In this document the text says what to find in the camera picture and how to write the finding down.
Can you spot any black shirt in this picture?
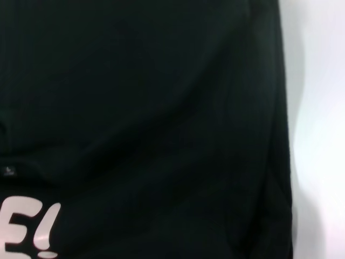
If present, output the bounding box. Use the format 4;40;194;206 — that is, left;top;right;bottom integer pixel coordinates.
0;0;300;259

